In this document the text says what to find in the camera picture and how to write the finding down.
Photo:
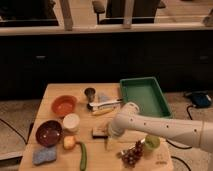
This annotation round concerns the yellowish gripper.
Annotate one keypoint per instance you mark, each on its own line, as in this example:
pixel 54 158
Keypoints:
pixel 110 143

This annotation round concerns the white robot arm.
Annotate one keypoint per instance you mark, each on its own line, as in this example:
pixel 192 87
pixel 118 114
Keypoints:
pixel 198 134

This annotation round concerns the orange-red bowl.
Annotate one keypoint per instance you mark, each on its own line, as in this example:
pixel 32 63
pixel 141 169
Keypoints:
pixel 63 105

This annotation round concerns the dark maroon bowl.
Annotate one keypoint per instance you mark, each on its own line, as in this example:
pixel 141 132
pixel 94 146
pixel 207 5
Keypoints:
pixel 49 133

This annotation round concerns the bunch of dark grapes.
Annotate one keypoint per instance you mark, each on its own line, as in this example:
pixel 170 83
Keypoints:
pixel 132 155

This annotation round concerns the yellow banana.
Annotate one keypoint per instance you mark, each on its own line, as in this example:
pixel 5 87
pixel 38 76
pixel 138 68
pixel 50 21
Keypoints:
pixel 102 111

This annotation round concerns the green cup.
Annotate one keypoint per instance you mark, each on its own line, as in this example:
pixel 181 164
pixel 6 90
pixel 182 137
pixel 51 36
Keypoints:
pixel 152 142

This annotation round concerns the yellow apple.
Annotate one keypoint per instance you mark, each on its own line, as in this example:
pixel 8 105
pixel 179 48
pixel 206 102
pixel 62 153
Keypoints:
pixel 69 142

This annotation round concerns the white round container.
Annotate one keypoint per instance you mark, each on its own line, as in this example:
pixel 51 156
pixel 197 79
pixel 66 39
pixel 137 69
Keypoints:
pixel 71 122

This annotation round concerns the small metal cup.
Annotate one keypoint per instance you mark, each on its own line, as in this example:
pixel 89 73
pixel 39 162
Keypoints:
pixel 90 94

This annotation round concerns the green plastic tray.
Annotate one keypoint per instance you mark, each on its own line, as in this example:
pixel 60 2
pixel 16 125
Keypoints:
pixel 147 94

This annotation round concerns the blue sponge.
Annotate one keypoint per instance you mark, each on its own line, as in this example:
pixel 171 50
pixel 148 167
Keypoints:
pixel 44 155

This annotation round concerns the blue black floor device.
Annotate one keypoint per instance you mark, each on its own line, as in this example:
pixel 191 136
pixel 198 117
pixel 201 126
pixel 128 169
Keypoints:
pixel 199 99

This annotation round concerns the white handled brush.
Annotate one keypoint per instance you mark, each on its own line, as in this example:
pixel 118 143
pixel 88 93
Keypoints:
pixel 97 105

